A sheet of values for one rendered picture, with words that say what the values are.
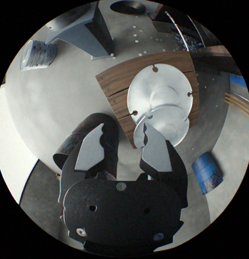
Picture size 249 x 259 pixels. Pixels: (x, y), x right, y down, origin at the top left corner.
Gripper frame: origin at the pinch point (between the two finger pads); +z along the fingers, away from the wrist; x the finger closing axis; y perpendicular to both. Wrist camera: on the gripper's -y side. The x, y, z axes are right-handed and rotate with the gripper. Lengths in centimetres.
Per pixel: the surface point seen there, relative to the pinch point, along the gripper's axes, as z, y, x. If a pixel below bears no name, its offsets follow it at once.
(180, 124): 16.3, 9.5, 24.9
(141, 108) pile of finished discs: 17.3, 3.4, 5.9
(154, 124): 16.1, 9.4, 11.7
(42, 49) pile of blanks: 33, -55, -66
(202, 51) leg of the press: 18, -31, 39
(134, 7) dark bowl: 51, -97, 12
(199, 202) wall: -66, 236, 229
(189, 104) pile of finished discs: 17.3, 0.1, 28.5
